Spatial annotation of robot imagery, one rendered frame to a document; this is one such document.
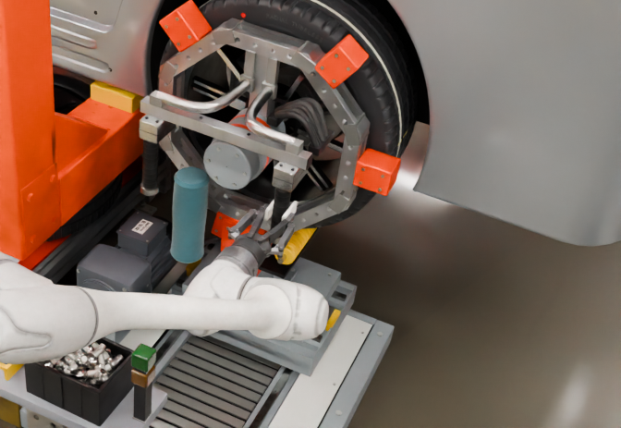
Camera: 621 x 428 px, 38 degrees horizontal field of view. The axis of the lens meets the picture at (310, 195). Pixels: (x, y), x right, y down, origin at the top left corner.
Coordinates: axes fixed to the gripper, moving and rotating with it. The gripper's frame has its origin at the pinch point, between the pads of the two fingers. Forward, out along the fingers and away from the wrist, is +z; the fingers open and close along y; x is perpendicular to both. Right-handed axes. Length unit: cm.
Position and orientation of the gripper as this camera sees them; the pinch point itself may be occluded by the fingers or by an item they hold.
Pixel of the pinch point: (280, 210)
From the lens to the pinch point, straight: 207.7
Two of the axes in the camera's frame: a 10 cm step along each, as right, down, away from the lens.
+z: 3.9, -5.1, 7.7
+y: 9.1, 3.3, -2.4
